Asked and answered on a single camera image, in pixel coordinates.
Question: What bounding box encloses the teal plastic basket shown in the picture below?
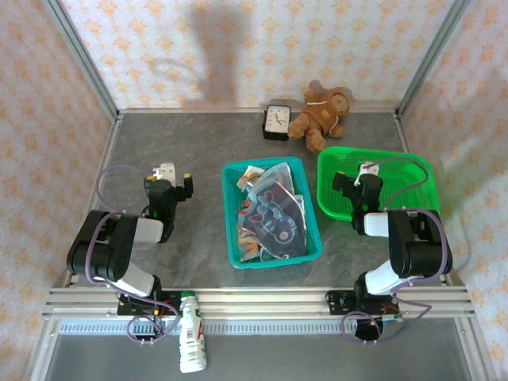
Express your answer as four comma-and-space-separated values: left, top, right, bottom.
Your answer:
221, 156, 324, 271

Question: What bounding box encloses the green plastic basket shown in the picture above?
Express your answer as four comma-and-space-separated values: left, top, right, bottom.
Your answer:
316, 145, 441, 223

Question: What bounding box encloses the brown teddy bear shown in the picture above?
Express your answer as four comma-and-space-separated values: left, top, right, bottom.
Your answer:
287, 87, 351, 152

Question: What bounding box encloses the black alarm clock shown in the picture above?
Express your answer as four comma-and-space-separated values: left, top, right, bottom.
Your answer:
261, 103, 293, 142

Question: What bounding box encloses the white bottle green label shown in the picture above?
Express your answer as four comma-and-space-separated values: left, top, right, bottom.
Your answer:
177, 290, 209, 374

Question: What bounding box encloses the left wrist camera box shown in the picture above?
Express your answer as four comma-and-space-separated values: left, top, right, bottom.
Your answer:
152, 160, 176, 187

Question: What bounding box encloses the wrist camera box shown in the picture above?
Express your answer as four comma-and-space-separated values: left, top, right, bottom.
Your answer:
152, 160, 176, 187
354, 160, 381, 187

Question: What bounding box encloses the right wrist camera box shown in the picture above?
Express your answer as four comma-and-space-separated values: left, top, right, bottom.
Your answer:
354, 160, 381, 187

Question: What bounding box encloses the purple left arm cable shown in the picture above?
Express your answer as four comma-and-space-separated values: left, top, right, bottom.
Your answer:
85, 164, 179, 346

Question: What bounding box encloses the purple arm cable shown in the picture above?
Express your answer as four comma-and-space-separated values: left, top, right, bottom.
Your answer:
340, 156, 453, 345
85, 164, 179, 346

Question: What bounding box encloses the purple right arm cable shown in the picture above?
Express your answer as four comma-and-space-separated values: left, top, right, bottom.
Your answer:
340, 156, 453, 345

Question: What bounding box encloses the aluminium side table rail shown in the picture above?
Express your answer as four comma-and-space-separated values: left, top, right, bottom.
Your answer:
394, 113, 454, 287
63, 114, 124, 289

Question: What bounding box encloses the aluminium wall-side table rail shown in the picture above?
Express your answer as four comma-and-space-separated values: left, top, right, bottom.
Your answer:
117, 106, 400, 116

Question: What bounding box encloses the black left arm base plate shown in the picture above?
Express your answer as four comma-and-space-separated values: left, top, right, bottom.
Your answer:
116, 291, 180, 318

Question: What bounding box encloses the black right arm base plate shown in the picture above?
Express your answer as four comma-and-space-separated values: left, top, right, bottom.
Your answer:
325, 289, 399, 318

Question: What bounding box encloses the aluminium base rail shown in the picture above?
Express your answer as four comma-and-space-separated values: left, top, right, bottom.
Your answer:
42, 286, 475, 318

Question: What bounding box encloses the aluminium frame post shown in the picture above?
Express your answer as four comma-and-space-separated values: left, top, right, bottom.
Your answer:
396, 0, 473, 116
41, 0, 120, 120

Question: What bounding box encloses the grey slotted cable duct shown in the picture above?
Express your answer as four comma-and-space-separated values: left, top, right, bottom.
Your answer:
59, 321, 457, 334

